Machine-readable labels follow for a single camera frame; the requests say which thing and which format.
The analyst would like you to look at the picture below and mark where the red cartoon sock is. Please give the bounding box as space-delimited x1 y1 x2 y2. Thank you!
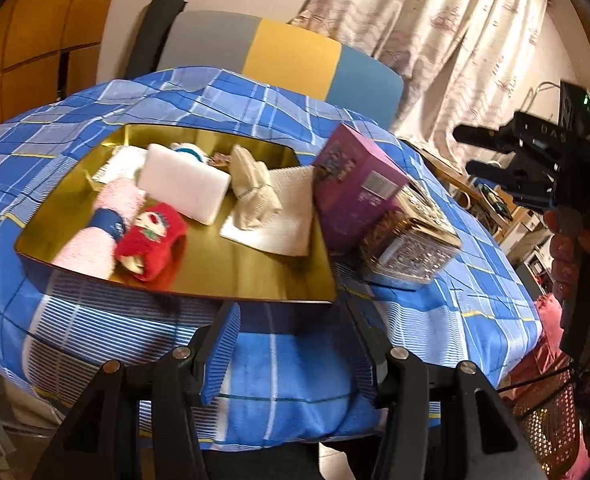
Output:
114 203 188 282

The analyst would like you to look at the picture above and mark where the cream knitted cloth bundle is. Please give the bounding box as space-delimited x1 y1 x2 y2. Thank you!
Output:
229 144 282 231

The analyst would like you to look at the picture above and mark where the pink fuzzy sock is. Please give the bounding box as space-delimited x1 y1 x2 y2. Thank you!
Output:
52 178 145 280

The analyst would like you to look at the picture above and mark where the person's right hand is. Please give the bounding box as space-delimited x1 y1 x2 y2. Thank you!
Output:
544 210 590 301

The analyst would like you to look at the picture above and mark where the blue plaid bed sheet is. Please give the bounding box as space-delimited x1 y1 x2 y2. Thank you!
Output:
0 67 542 451

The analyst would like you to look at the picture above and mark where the wooden side table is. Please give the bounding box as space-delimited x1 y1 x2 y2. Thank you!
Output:
405 140 533 240

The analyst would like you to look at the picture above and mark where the gold patterned tissue box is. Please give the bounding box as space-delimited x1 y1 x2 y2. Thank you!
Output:
360 179 461 290

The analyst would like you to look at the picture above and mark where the white waffle cloth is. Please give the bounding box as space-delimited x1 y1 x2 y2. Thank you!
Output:
219 166 315 257

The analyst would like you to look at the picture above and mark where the gold tray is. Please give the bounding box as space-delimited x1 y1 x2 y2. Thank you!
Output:
12 122 340 305

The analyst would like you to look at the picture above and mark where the beige patterned curtain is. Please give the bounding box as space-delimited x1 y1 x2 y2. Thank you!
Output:
292 0 548 169

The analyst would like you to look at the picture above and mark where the pink purple box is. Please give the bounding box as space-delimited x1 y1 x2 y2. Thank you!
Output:
313 124 409 254

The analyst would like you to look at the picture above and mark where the white folded cloth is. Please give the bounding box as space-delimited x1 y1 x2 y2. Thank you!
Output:
91 145 147 184

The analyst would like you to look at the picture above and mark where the grey yellow blue headboard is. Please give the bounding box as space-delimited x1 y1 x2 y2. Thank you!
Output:
157 10 402 129

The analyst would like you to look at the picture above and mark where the wooden wardrobe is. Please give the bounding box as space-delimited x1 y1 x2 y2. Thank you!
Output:
0 0 112 123

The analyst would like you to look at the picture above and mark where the black headboard post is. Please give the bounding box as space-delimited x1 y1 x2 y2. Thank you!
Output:
124 0 187 79

